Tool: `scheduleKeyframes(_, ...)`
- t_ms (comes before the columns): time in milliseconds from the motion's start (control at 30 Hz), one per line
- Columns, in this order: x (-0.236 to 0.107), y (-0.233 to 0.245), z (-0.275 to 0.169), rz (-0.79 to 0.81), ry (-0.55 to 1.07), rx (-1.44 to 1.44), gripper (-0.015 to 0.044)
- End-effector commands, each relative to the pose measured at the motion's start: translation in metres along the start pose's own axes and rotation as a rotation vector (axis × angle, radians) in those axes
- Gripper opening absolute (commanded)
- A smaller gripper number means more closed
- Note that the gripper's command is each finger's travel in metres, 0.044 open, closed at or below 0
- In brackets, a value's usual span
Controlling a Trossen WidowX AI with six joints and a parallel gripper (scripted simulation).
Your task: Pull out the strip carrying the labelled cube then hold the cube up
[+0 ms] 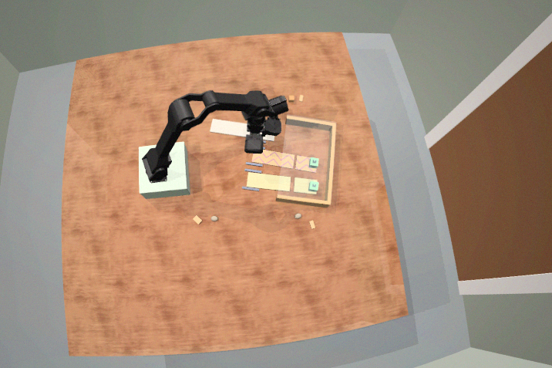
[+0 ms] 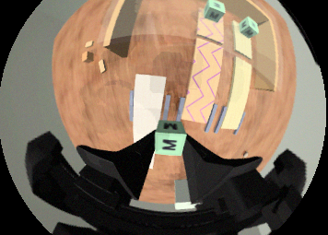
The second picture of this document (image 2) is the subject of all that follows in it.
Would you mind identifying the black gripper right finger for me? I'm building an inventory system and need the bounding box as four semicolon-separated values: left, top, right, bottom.
182;134;263;205

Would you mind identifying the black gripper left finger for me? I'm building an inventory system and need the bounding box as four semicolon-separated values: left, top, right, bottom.
76;130;156;201

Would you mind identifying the light green labelled cube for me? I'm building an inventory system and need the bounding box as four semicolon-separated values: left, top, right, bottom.
154;120;186;156

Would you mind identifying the white strip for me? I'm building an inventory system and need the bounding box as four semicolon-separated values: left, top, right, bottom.
134;74;167;143

